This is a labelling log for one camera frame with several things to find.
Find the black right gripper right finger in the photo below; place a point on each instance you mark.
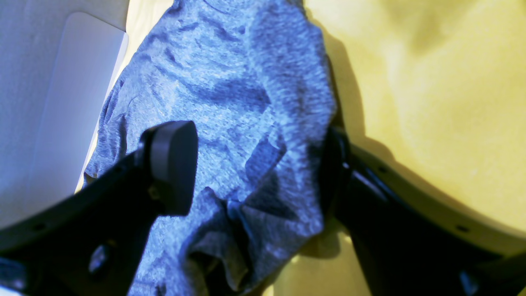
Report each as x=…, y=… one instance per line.
x=407, y=243

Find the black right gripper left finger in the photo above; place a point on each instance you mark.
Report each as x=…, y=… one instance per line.
x=91, y=244

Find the grey long-sleeve shirt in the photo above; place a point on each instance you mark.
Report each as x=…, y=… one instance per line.
x=253, y=76

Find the yellow table cloth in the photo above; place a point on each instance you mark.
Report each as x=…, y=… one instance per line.
x=436, y=89

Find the white cardboard box right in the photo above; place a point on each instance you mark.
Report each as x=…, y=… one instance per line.
x=59, y=59

